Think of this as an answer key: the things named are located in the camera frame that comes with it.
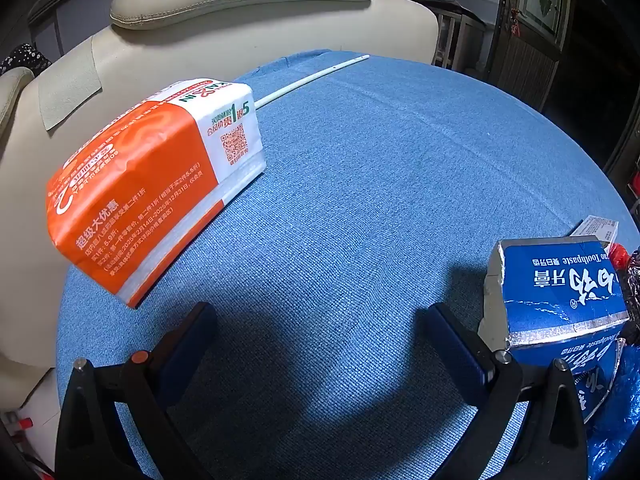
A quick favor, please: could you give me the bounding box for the dark wooden glass door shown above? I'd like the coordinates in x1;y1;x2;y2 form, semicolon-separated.
487;0;573;111

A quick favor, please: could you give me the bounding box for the orange and white tissue pack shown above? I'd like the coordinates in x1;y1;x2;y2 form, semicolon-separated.
45;78;267;309

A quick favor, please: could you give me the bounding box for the red snack wrapper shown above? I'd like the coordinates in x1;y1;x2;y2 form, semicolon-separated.
607;242;632;273

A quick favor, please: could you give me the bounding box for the small white carton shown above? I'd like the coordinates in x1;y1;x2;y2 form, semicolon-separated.
570;215;621;248

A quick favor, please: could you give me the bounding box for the blue tablecloth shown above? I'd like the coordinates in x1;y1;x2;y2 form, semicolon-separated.
56;49;640;480

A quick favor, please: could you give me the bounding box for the black crinkled wrapper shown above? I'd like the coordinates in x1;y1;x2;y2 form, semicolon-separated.
620;247;640;346

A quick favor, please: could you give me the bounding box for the blue crinkled plastic wrapper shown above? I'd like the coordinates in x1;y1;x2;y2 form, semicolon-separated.
585;355;640;480

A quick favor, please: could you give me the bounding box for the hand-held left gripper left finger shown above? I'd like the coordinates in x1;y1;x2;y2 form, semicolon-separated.
55;301;221;480

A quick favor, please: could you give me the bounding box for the white thin stick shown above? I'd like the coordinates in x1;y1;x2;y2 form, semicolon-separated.
254;54;371;109

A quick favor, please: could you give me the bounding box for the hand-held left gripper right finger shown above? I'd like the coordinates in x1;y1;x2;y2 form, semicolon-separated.
425;302;588;480

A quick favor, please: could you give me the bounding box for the blue toothpaste box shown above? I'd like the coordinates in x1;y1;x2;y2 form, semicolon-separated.
477;235;631;426

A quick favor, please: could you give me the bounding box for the wooden slatted cabinet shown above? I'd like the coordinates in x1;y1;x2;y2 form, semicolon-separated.
410;0;488;73

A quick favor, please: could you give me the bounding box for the beige leather sofa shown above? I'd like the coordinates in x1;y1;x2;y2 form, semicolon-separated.
0;0;440;411

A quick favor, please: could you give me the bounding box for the black white floral cloth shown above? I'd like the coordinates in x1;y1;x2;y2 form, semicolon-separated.
0;42;53;76

